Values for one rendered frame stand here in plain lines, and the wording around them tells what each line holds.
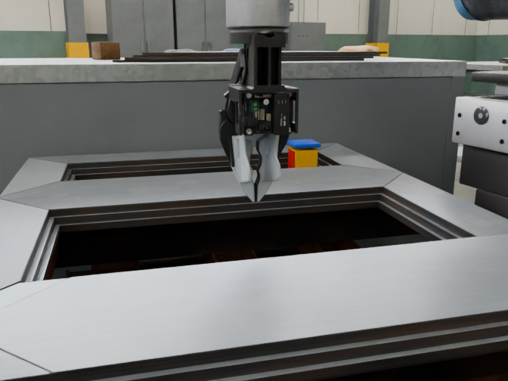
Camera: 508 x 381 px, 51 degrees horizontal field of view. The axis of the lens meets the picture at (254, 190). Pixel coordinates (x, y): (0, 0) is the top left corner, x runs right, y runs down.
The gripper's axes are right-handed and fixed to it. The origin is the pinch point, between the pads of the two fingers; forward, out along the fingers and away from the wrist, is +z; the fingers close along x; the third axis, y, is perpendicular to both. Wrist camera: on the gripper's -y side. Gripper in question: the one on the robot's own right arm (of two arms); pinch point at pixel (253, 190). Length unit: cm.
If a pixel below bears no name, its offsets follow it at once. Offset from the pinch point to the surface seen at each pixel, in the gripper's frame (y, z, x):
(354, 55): -74, -16, 47
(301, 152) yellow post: -40.6, 3.8, 20.7
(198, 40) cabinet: -860, -24, 119
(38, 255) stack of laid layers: -1.4, 7.0, -27.6
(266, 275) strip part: 14.0, 5.8, -2.1
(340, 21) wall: -985, -62, 429
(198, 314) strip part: 20.7, 5.8, -10.6
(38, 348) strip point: 23.3, 5.8, -24.4
